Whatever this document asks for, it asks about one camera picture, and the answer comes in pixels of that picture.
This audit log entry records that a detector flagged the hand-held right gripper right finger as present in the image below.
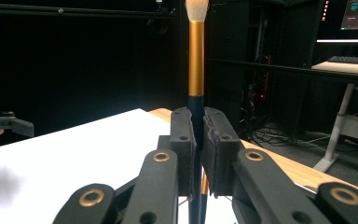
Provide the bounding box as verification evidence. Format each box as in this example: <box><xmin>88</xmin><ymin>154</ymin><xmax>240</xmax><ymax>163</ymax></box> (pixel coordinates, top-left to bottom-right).
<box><xmin>200</xmin><ymin>106</ymin><xmax>242</xmax><ymax>199</ymax></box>

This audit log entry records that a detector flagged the tangle of black floor cables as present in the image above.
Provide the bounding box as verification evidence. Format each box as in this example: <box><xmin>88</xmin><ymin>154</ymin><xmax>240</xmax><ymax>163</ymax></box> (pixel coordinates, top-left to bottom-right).
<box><xmin>241</xmin><ymin>119</ymin><xmax>332</xmax><ymax>151</ymax></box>

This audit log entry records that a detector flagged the thin orange-ferrule makeup brush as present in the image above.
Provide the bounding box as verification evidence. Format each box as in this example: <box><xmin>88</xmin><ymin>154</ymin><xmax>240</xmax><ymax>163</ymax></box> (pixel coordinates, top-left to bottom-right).
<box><xmin>200</xmin><ymin>169</ymin><xmax>210</xmax><ymax>224</ymax></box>

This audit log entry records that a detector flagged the white-legged desk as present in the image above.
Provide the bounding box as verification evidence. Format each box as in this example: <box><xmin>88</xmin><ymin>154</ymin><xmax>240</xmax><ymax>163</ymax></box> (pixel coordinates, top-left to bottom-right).
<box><xmin>310</xmin><ymin>60</ymin><xmax>358</xmax><ymax>174</ymax></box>

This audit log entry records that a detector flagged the black keyboard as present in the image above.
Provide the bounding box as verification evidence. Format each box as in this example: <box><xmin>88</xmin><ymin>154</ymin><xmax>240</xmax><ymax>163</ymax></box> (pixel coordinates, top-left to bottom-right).
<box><xmin>326</xmin><ymin>55</ymin><xmax>358</xmax><ymax>66</ymax></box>

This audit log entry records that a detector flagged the black metal crossbar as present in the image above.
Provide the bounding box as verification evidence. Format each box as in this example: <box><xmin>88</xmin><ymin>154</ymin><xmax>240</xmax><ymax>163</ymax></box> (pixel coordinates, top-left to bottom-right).
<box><xmin>0</xmin><ymin>2</ymin><xmax>179</xmax><ymax>21</ymax></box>
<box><xmin>204</xmin><ymin>57</ymin><xmax>358</xmax><ymax>89</ymax></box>

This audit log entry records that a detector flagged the white board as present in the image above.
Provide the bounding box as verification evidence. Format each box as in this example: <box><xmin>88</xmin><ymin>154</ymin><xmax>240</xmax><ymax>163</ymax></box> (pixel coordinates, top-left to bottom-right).
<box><xmin>0</xmin><ymin>107</ymin><xmax>241</xmax><ymax>224</ymax></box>

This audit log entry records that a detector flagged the white-bristle gold-ferrule makeup brush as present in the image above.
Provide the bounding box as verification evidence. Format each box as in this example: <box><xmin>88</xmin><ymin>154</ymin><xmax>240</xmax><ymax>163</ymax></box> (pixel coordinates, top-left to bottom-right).
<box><xmin>185</xmin><ymin>0</ymin><xmax>211</xmax><ymax>224</ymax></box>

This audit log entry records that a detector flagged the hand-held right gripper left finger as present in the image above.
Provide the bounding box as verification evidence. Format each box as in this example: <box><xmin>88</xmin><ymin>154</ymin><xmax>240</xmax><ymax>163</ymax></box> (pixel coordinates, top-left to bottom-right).
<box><xmin>169</xmin><ymin>106</ymin><xmax>198</xmax><ymax>201</ymax></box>

